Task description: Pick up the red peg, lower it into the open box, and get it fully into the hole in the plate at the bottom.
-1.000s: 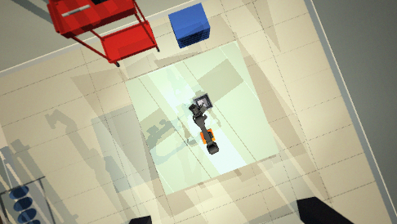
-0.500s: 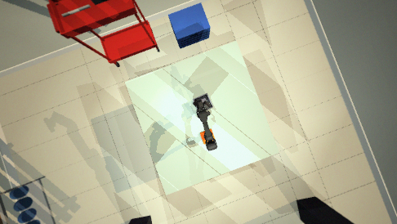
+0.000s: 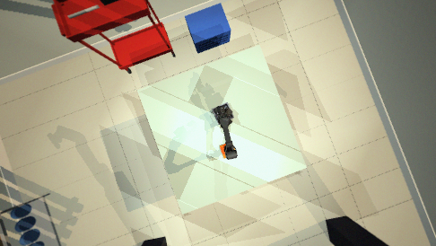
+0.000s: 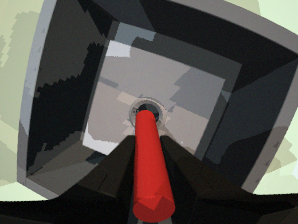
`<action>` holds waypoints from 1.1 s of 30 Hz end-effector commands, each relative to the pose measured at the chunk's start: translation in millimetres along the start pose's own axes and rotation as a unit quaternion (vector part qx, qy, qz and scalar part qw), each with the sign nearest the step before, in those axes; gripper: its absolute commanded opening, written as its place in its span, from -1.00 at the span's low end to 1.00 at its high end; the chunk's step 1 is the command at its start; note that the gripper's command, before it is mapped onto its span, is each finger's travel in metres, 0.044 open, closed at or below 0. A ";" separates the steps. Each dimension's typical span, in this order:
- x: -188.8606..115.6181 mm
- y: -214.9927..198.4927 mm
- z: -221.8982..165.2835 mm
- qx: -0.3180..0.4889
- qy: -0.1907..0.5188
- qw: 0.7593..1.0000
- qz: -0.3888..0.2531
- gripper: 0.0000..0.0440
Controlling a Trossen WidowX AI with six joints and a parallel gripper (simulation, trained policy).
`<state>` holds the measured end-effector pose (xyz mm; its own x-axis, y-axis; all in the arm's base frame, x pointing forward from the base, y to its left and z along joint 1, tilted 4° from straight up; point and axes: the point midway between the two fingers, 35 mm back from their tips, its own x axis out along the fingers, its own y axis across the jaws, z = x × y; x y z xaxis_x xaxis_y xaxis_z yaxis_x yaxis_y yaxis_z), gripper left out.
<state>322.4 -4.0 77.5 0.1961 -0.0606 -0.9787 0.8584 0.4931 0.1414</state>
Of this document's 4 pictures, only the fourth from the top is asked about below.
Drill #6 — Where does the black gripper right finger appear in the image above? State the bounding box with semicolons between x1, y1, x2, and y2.
160;136;298;224

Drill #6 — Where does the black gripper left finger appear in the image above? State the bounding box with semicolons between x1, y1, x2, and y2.
0;135;136;224

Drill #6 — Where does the red peg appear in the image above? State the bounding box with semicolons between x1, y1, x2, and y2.
133;111;176;222

